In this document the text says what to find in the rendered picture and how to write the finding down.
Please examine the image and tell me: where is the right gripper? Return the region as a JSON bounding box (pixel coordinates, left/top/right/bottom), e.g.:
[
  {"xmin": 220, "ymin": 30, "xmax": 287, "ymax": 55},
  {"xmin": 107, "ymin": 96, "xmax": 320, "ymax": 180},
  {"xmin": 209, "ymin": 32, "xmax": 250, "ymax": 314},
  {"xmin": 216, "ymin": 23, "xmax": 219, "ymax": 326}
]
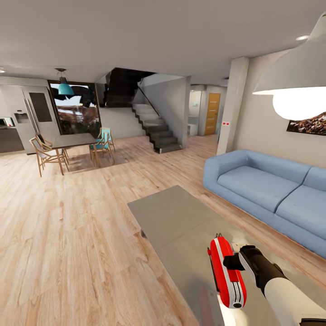
[{"xmin": 223, "ymin": 253, "xmax": 245, "ymax": 271}]

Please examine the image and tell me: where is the radio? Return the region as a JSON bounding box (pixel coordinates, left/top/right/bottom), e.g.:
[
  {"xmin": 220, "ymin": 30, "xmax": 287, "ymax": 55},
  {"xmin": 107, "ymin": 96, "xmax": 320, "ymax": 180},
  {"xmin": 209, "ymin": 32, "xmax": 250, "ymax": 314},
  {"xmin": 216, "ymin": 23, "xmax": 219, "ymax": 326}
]
[{"xmin": 208, "ymin": 234, "xmax": 247, "ymax": 309}]

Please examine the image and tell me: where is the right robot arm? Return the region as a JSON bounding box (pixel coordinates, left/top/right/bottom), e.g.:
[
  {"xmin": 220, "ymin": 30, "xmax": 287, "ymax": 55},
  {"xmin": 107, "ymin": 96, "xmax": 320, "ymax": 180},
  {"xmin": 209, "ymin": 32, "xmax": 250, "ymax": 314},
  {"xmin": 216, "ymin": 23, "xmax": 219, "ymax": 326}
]
[{"xmin": 223, "ymin": 243, "xmax": 326, "ymax": 326}]

